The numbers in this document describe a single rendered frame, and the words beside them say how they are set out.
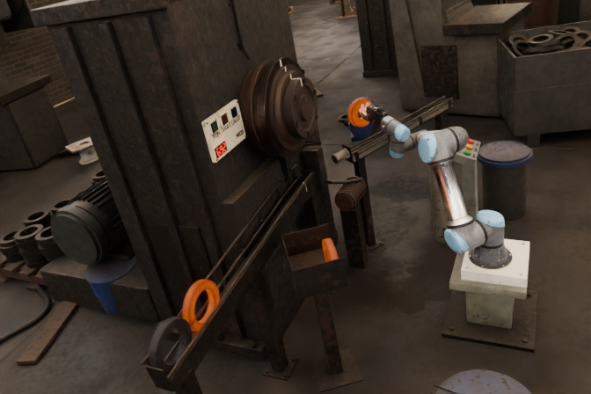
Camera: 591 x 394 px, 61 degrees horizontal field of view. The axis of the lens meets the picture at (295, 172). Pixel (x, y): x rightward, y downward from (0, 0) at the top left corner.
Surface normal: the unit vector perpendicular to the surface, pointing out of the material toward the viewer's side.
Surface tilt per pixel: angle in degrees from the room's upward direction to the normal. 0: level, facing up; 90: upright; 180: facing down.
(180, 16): 90
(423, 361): 0
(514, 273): 2
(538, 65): 90
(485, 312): 90
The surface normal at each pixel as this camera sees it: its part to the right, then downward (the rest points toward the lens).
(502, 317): -0.41, 0.46
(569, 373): -0.18, -0.88
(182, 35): 0.90, 0.04
